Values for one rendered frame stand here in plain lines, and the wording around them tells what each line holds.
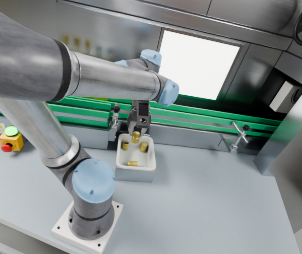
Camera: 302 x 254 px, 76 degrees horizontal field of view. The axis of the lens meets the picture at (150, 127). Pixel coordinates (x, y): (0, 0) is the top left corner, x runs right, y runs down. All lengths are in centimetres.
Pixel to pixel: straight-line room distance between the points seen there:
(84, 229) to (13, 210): 28
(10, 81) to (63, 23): 79
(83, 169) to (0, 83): 35
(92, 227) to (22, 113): 39
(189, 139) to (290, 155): 51
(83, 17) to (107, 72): 68
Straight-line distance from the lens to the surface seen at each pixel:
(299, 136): 116
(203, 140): 116
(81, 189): 56
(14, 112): 48
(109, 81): 38
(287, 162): 127
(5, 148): 101
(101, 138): 97
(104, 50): 105
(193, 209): 91
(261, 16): 121
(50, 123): 52
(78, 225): 69
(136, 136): 84
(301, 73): 120
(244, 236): 96
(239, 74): 126
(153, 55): 68
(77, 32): 106
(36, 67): 30
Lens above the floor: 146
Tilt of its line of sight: 35 degrees down
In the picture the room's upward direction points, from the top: 15 degrees clockwise
